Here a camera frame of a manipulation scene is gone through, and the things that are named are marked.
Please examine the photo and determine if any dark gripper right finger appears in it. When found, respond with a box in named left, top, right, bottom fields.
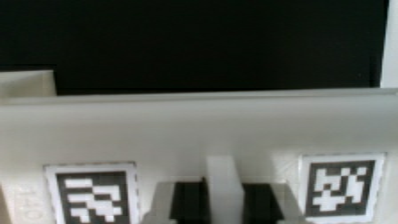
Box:
left=244, top=183, right=285, bottom=224

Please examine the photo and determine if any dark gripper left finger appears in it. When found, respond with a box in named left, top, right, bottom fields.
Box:
left=169, top=180, right=210, bottom=224

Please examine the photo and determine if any white cabinet body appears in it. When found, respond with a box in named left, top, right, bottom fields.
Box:
left=0, top=70, right=57, bottom=100

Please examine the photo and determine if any white U-shaped fence frame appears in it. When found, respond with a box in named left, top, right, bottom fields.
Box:
left=381, top=0, right=398, bottom=88

